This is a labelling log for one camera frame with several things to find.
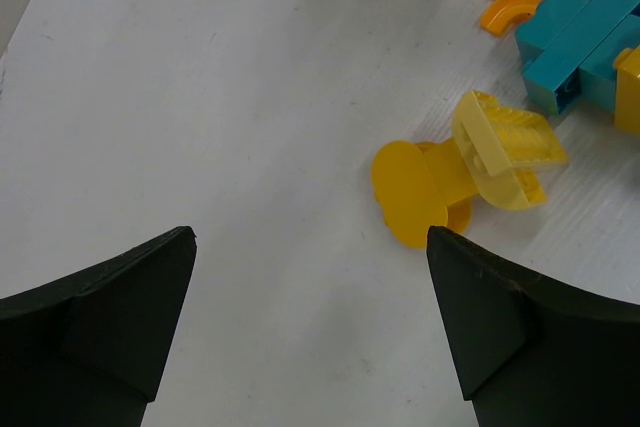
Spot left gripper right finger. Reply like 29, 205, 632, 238
426, 227, 639, 426

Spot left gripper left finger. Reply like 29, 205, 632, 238
1, 226, 196, 426

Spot yellow face lego piece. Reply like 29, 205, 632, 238
371, 138, 477, 248

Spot translucent yellow lego brick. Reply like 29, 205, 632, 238
452, 90, 569, 211

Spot small yellow square lego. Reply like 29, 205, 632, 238
614, 46, 640, 135

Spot teal cross lego brick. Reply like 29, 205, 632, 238
515, 0, 639, 115

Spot orange curved lego piece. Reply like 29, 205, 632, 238
480, 0, 544, 37

